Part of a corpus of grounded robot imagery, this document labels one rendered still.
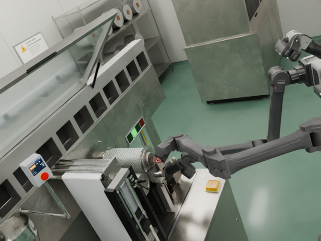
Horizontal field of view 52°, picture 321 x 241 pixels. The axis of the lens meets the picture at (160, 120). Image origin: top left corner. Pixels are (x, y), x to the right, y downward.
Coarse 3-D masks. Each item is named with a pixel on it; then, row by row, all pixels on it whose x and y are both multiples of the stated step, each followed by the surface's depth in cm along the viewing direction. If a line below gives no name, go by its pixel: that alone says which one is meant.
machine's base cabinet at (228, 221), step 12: (228, 192) 204; (228, 204) 203; (216, 216) 185; (228, 216) 202; (240, 216) 222; (216, 228) 184; (228, 228) 200; (240, 228) 219; (216, 240) 183; (228, 240) 199; (240, 240) 217
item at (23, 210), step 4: (20, 208) 146; (24, 208) 147; (20, 212) 145; (24, 212) 145; (28, 212) 144; (32, 212) 142; (36, 212) 141; (40, 212) 140; (44, 212) 139; (48, 216) 137; (52, 216) 136; (56, 216) 134; (60, 216) 133; (64, 216) 132
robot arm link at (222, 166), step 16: (304, 128) 113; (320, 128) 112; (272, 144) 114; (288, 144) 113; (304, 144) 114; (208, 160) 121; (224, 160) 113; (240, 160) 114; (256, 160) 114; (224, 176) 115
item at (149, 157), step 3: (147, 153) 175; (150, 153) 176; (153, 153) 178; (147, 156) 173; (150, 156) 176; (153, 156) 178; (147, 159) 173; (150, 159) 175; (153, 159) 178; (147, 162) 173; (150, 162) 175; (153, 162) 178; (147, 165) 176; (150, 165) 175
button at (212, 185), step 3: (210, 180) 195; (213, 180) 194; (216, 180) 193; (219, 180) 192; (207, 183) 193; (210, 183) 193; (213, 183) 192; (216, 183) 191; (219, 183) 192; (207, 186) 191; (210, 186) 190; (213, 186) 189; (216, 186) 188; (207, 189) 191; (210, 189) 190; (213, 189) 189; (216, 189) 188
